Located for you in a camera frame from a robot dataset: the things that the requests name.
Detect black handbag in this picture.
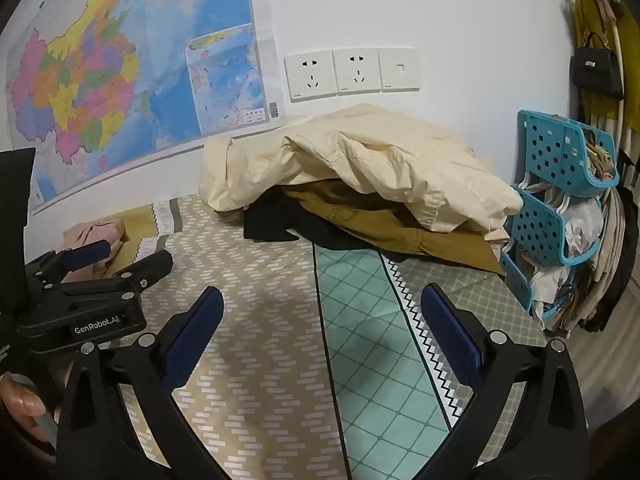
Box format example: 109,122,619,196
571,32,626,101

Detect pink folded garment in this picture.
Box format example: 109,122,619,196
62,217,129,282

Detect hanging beige clothes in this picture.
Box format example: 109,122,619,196
545,150,640,335

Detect olive brown garment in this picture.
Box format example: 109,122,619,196
280,180,507,277

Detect blue plastic basket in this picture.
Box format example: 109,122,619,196
500,250,563,325
517,109,621,199
510,187,604,267

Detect white coat rack pole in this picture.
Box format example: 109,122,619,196
602,0,628,161

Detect yellow hanging garment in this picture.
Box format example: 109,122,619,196
572,0,640,133

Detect colourful wall map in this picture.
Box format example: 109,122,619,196
0,0,286,217

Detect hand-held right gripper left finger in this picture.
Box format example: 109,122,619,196
55,286,226,480

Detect person's left hand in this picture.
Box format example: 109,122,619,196
0,365,66,453

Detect cream jacket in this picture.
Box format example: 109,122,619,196
199,103,524,244

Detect black garment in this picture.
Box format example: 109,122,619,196
243,187,381,252

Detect beige crumpled cloth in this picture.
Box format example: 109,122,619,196
584,130,619,180

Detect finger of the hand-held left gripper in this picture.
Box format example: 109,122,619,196
65,251,174,297
25,239,112,283

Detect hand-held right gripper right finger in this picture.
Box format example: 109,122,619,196
415,282,588,480

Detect white crumpled cloth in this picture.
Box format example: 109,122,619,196
561,199,604,257

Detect white wall socket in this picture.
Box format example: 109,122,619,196
284,50,336,103
332,48,382,96

